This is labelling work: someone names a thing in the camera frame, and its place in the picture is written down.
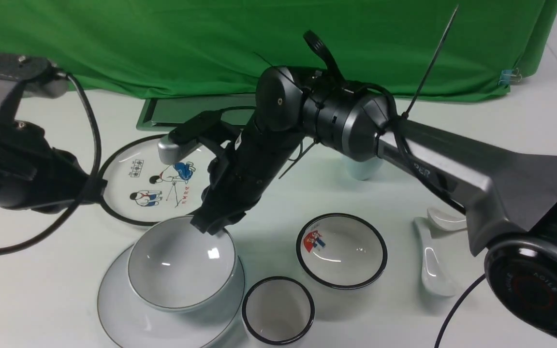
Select white spoon with print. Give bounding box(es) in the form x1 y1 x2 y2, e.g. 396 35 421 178
426 207 467 232

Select pale blue bowl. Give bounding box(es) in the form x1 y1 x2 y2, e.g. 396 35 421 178
127 216 238 311

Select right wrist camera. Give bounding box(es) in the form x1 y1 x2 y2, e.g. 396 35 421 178
158 110 241 165

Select black-rimmed white cup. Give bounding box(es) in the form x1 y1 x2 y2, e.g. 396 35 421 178
241 276 316 348

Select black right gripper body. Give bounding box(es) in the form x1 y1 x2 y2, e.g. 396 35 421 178
200 118 304 217

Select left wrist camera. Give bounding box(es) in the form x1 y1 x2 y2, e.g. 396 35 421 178
0 53 68 111

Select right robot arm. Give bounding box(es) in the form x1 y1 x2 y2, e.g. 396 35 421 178
192 31 557 338

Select black-rimmed illustrated plate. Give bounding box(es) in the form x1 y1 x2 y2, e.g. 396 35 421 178
99 134 215 227

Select pale blue cup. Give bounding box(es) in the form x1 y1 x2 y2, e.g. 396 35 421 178
342 157 384 181

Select black-rimmed illustrated bowl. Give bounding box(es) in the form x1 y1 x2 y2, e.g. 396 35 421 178
295 212 388 290

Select green backdrop cloth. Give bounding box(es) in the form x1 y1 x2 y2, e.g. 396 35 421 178
0 0 557 102

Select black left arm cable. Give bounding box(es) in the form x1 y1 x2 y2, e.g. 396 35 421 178
0 72 103 258

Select blue binder clip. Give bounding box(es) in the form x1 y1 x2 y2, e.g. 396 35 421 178
498 68 523 86

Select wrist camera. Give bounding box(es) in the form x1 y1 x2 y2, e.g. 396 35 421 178
158 110 241 165
0 53 68 111

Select large pale blue plate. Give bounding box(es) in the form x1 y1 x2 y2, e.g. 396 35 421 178
97 247 246 348

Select plain white ceramic spoon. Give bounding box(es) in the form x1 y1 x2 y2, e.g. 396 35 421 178
412 217 466 298

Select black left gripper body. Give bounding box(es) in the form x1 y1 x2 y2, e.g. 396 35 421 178
0 122 90 214

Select metal table cable hatch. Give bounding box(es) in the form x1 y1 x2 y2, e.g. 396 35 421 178
136 93 256 131

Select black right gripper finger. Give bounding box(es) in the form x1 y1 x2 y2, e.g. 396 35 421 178
191 212 246 235

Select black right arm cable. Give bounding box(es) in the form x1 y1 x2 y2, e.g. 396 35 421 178
434 274 487 348

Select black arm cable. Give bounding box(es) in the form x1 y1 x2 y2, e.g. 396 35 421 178
0 72 103 258
434 274 487 348

